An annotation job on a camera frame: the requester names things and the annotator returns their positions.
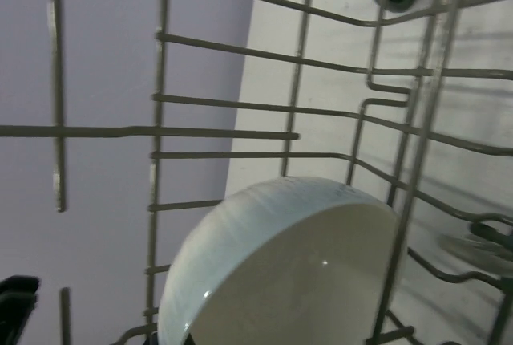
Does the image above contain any grey wire dish rack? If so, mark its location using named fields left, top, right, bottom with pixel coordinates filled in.
left=1, top=0, right=512, bottom=344

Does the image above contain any white ribbed ceramic bowl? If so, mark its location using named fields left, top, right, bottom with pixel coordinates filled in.
left=157, top=177, right=398, bottom=344

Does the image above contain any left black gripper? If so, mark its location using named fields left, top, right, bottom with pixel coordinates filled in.
left=1, top=275, right=40, bottom=345

